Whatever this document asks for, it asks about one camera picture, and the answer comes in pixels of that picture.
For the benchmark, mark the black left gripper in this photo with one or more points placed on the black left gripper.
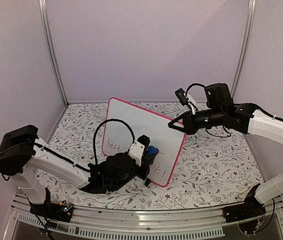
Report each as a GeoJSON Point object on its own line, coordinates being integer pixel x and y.
{"type": "Point", "coordinates": [146, 160]}

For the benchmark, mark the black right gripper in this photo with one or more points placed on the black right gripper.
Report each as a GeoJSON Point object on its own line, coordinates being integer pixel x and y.
{"type": "Point", "coordinates": [189, 127]}

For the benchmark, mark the blue whiteboard eraser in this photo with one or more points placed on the blue whiteboard eraser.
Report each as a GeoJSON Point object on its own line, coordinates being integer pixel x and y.
{"type": "Point", "coordinates": [151, 150]}

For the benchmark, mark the pink framed whiteboard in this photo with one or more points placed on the pink framed whiteboard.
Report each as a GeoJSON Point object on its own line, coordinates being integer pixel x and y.
{"type": "Point", "coordinates": [117, 138]}

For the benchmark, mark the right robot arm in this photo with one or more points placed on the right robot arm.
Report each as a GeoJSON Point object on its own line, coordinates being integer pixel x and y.
{"type": "Point", "coordinates": [270, 127]}

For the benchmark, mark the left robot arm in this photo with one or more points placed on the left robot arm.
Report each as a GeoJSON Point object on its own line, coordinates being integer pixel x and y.
{"type": "Point", "coordinates": [22, 151]}

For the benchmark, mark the floral table mat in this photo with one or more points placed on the floral table mat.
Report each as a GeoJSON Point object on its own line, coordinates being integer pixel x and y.
{"type": "Point", "coordinates": [211, 170]}

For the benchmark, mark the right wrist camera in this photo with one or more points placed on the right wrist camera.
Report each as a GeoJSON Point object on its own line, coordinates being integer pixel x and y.
{"type": "Point", "coordinates": [186, 100]}

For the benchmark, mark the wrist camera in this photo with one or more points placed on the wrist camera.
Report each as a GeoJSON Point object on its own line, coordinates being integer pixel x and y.
{"type": "Point", "coordinates": [186, 100]}
{"type": "Point", "coordinates": [138, 148]}

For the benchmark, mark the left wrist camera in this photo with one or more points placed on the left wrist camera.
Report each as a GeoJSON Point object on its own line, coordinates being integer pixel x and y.
{"type": "Point", "coordinates": [138, 148]}

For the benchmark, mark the front aluminium rail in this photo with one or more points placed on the front aluminium rail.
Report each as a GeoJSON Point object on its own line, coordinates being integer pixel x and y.
{"type": "Point", "coordinates": [207, 223]}

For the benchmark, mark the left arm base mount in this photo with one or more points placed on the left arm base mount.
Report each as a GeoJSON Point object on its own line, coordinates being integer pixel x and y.
{"type": "Point", "coordinates": [54, 211]}

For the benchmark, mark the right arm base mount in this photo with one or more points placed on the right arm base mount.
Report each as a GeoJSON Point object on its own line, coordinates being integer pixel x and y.
{"type": "Point", "coordinates": [249, 217]}

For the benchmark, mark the right aluminium frame post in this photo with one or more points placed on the right aluminium frame post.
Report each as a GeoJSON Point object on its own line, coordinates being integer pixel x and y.
{"type": "Point", "coordinates": [244, 46]}

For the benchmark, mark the aluminium frame post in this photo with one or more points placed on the aluminium frame post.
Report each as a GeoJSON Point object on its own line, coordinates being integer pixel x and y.
{"type": "Point", "coordinates": [51, 51]}
{"type": "Point", "coordinates": [244, 46]}

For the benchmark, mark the left aluminium frame post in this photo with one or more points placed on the left aluminium frame post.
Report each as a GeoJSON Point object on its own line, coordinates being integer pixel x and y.
{"type": "Point", "coordinates": [51, 51]}

